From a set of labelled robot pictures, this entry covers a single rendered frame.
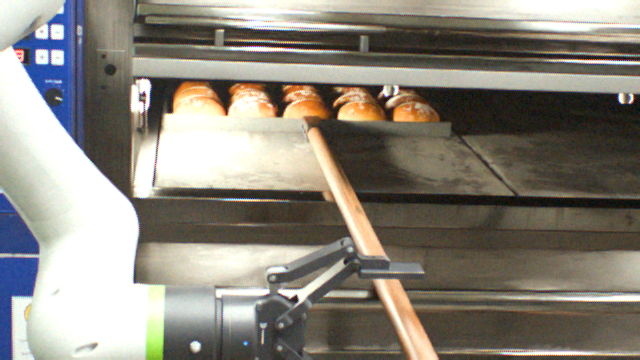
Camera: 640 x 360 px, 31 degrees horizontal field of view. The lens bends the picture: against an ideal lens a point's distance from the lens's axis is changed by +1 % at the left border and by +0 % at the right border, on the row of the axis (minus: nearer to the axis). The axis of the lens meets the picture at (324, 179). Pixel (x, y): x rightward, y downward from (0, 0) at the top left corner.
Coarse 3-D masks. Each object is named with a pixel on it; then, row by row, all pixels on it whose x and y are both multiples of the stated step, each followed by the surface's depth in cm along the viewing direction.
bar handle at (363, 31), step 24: (168, 24) 158; (192, 24) 158; (216, 24) 158; (240, 24) 159; (264, 24) 159; (288, 24) 159; (312, 24) 160; (336, 24) 160; (360, 24) 161; (360, 48) 161
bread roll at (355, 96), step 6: (342, 96) 233; (348, 96) 232; (354, 96) 232; (360, 96) 232; (366, 96) 232; (336, 102) 232; (342, 102) 232; (348, 102) 231; (372, 102) 232; (336, 108) 232; (336, 114) 232
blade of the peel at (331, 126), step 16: (224, 96) 249; (176, 128) 219; (192, 128) 219; (208, 128) 219; (224, 128) 220; (240, 128) 220; (256, 128) 220; (272, 128) 221; (288, 128) 221; (336, 128) 222; (352, 128) 223; (368, 128) 223; (384, 128) 223; (400, 128) 224; (416, 128) 224; (432, 128) 225; (448, 128) 225
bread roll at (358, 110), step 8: (352, 104) 225; (360, 104) 224; (368, 104) 225; (344, 112) 224; (352, 112) 224; (360, 112) 224; (368, 112) 224; (376, 112) 224; (376, 120) 224; (384, 120) 225
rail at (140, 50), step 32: (320, 64) 157; (352, 64) 157; (384, 64) 158; (416, 64) 158; (448, 64) 159; (480, 64) 159; (512, 64) 160; (544, 64) 160; (576, 64) 161; (608, 64) 161
